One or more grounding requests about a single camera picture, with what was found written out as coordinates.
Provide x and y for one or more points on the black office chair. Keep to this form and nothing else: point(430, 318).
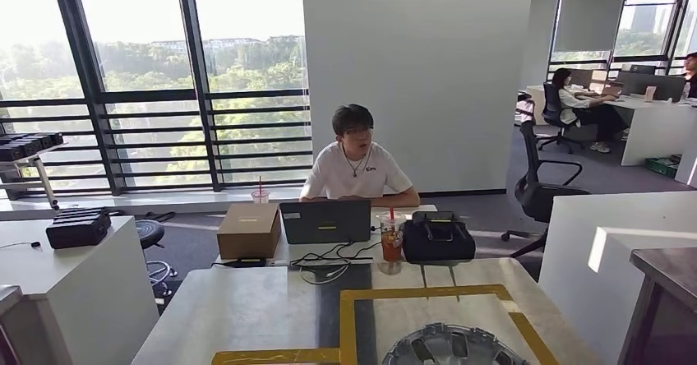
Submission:
point(552, 106)
point(536, 196)

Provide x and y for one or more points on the black equipment case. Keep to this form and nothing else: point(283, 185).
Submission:
point(76, 232)

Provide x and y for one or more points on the large dark monitor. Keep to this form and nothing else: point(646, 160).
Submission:
point(650, 86)

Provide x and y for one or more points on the black battery charging dock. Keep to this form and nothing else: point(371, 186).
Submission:
point(27, 146)

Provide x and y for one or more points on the small dark monitor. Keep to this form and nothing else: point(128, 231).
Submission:
point(642, 69)

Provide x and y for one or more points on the iced tea cup red straw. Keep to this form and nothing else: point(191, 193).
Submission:
point(391, 245)

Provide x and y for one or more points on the clear cup with straw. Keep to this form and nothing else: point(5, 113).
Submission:
point(260, 197)

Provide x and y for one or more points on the steel side table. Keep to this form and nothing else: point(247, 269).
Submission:
point(8, 297)

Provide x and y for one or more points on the black carry bag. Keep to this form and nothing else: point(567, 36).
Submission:
point(438, 243)

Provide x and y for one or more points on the steel workbench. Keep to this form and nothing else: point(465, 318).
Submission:
point(234, 313)

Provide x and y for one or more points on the green plastic crate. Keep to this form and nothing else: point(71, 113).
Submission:
point(661, 167)

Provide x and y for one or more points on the black window railing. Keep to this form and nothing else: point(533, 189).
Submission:
point(163, 95)

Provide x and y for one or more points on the wide grey roller blind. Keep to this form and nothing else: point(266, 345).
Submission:
point(591, 8)

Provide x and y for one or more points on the steel table with tape marking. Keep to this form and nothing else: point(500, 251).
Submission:
point(670, 270)

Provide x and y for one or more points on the dark grey laptop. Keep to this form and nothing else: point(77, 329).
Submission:
point(326, 221)

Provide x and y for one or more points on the white metal stand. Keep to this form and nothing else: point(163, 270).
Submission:
point(16, 162)

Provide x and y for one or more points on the brown cardboard box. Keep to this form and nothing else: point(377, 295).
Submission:
point(248, 234)

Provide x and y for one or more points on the white office desk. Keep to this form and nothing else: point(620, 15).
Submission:
point(653, 131)

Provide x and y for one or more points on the black round stool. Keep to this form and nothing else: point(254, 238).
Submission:
point(148, 231)

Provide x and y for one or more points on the grey plastic wheel cover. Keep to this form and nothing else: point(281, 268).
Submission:
point(452, 346)

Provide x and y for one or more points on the white counter block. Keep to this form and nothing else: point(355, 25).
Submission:
point(566, 286)

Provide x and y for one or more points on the person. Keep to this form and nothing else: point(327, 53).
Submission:
point(572, 104)
point(691, 82)
point(354, 177)

